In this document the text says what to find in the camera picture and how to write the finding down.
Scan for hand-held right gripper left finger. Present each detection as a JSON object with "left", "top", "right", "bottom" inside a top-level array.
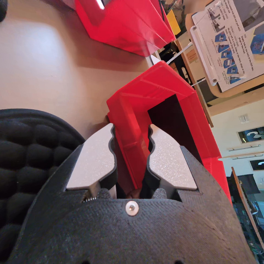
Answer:
[{"left": 66, "top": 123, "right": 118, "bottom": 198}]

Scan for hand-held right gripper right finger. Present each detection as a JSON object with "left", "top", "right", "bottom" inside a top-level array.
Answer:
[{"left": 146, "top": 124, "right": 198, "bottom": 199}]

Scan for red plastic bin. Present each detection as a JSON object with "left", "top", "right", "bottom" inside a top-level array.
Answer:
[
  {"left": 75, "top": 0, "right": 176, "bottom": 57},
  {"left": 106, "top": 61, "right": 232, "bottom": 204}
]

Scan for black bin divider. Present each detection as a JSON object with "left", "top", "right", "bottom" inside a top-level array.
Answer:
[{"left": 147, "top": 95, "right": 203, "bottom": 163}]

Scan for black cushion pad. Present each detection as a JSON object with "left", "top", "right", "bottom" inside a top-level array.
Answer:
[{"left": 0, "top": 109, "right": 86, "bottom": 264}]

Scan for rounded wooden board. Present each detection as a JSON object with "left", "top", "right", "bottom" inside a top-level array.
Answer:
[{"left": 185, "top": 0, "right": 264, "bottom": 98}]

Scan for white instruction poster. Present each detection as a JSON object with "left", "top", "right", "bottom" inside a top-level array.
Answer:
[{"left": 192, "top": 0, "right": 264, "bottom": 92}]

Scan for dark logo wall sign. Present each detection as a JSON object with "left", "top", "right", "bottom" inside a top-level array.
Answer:
[{"left": 237, "top": 126, "right": 264, "bottom": 144}]

